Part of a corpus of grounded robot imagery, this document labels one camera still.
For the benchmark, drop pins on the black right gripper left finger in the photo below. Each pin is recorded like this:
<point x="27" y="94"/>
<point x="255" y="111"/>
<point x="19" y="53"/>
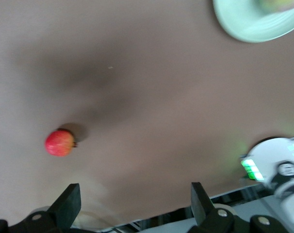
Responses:
<point x="64" y="206"/>

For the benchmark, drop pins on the red pomegranate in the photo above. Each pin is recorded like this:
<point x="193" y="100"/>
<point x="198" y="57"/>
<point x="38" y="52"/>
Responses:
<point x="59" y="143"/>

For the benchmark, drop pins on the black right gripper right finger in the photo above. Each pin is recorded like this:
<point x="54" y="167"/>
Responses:
<point x="202" y="206"/>

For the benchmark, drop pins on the brown table cloth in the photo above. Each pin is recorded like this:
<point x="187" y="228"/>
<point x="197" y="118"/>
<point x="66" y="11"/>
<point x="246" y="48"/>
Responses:
<point x="149" y="97"/>

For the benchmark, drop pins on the yellow-pink peach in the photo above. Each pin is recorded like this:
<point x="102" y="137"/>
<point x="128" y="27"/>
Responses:
<point x="278" y="4"/>

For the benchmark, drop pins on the light green round plate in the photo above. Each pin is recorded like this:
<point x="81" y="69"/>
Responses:
<point x="249" y="26"/>

